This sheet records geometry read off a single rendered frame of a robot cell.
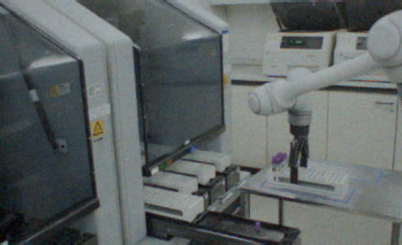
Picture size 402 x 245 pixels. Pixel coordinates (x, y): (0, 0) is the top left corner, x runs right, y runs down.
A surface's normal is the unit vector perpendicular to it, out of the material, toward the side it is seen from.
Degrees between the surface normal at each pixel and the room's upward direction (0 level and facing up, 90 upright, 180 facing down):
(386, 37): 84
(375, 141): 90
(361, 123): 90
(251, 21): 90
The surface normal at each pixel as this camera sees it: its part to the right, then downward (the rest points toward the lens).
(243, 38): -0.48, 0.24
